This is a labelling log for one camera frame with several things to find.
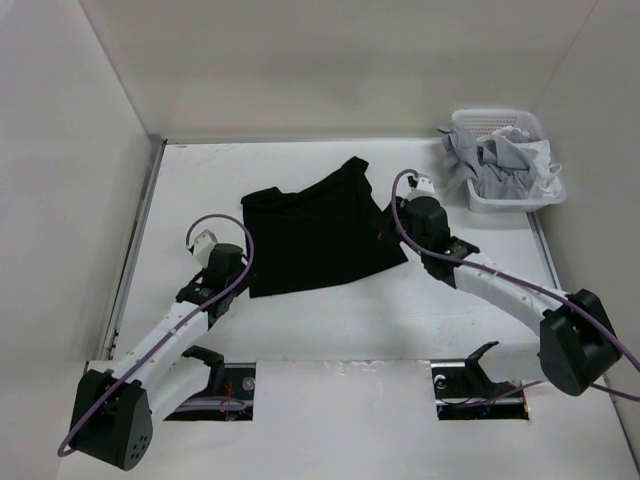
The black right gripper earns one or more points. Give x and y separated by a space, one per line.
403 208

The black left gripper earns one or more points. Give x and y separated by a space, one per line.
241 268

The black tank top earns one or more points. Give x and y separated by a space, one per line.
324 236

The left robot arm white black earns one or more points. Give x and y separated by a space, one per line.
117 408

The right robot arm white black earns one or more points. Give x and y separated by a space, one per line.
576 341

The grey tank top in basket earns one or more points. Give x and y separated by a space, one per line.
495 167

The white tank top in basket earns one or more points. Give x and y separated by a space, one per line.
546 184

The white plastic laundry basket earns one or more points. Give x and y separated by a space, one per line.
482 123

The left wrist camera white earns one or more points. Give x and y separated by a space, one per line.
202 246

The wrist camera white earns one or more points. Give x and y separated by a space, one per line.
420 186
202 246

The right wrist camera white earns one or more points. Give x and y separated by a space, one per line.
420 186

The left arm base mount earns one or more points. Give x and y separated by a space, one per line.
228 395

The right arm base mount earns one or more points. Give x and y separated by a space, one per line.
464 392

